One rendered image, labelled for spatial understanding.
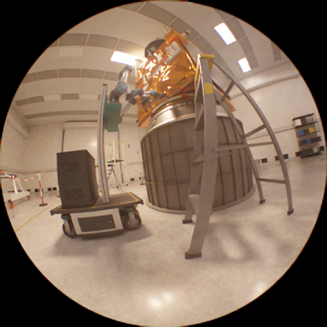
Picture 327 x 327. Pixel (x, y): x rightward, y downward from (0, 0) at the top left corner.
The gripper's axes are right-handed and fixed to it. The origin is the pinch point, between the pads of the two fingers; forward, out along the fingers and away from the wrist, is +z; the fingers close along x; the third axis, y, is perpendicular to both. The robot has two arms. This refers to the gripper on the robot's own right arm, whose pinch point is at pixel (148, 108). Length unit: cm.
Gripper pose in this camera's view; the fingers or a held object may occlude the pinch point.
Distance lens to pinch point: 142.9
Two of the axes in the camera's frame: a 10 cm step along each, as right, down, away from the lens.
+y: -7.3, 4.7, -5.0
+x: 5.6, -0.1, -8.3
